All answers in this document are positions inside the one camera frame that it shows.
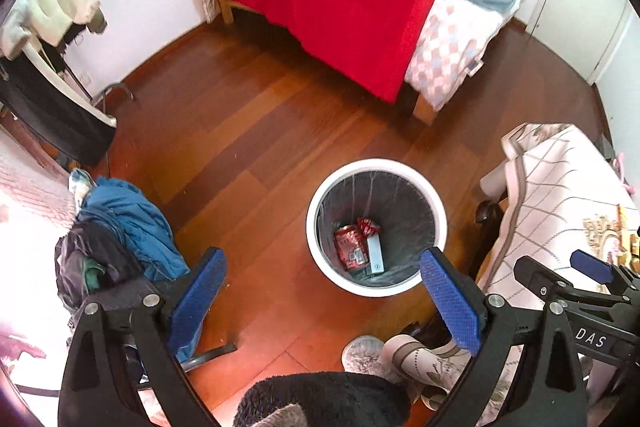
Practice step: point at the grey fluffy slipper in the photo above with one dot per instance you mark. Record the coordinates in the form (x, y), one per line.
(361, 354)

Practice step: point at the small white carton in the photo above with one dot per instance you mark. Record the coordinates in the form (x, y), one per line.
(376, 254)

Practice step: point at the dark wooden table leg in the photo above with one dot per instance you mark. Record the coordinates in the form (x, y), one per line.
(490, 232)

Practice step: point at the white door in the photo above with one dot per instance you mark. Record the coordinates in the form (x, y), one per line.
(575, 7)

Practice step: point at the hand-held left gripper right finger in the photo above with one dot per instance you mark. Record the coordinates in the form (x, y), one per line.
(450, 302)

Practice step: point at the black bin liner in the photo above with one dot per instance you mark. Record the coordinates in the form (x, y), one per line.
(400, 217)

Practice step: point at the white puffy jacket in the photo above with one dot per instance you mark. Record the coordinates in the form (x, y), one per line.
(57, 2)

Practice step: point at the pink grid-pattern tablecloth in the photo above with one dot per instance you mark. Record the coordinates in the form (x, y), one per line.
(545, 207)

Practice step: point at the metal clothes rack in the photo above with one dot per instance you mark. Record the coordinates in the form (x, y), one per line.
(117, 88)

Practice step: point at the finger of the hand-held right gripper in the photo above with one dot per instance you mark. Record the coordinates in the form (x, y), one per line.
(532, 274)
(592, 264)

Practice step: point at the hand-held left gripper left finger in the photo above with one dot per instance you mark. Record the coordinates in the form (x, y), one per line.
(197, 302)

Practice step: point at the pink patterned rug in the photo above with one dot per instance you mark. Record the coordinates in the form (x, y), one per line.
(30, 217)

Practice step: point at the grey white hanging garment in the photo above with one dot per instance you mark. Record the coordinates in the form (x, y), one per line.
(15, 27)

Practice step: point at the white wall socket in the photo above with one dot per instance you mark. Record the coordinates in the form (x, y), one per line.
(83, 79)

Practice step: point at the person's dark fleece clothing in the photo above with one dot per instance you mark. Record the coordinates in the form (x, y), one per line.
(325, 399)

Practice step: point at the dark clothes pile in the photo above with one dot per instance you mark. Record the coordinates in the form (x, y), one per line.
(95, 257)

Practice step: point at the red snack wrapper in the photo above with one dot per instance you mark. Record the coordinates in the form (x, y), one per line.
(349, 249)
(367, 227)

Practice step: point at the pink checked bed sheet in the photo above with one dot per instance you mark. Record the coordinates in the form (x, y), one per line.
(450, 47)

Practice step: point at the blue jacket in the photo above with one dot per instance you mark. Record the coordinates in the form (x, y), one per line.
(135, 222)

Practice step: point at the red blanket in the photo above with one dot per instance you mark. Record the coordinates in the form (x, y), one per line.
(340, 17)

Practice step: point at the white round trash bin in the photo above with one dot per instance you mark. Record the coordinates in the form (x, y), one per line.
(320, 252)

